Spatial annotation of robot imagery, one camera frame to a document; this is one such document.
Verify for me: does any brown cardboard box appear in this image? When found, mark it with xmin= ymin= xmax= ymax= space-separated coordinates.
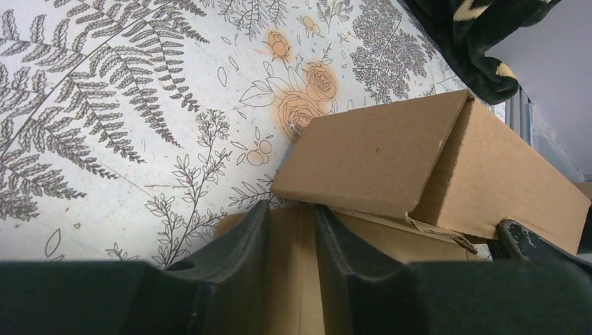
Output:
xmin=213 ymin=89 xmax=592 ymax=335

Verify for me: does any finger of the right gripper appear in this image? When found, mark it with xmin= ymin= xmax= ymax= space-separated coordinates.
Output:
xmin=488 ymin=219 xmax=591 ymax=269

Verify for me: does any black floral blanket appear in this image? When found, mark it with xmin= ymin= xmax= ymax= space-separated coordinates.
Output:
xmin=400 ymin=0 xmax=557 ymax=105

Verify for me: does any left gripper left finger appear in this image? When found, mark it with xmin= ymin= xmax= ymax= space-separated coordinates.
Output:
xmin=1 ymin=200 xmax=271 ymax=334

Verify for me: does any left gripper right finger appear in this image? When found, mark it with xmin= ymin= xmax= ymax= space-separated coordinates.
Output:
xmin=316 ymin=205 xmax=591 ymax=334

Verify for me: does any floral patterned table mat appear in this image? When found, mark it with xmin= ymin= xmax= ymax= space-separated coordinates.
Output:
xmin=0 ymin=0 xmax=507 ymax=271

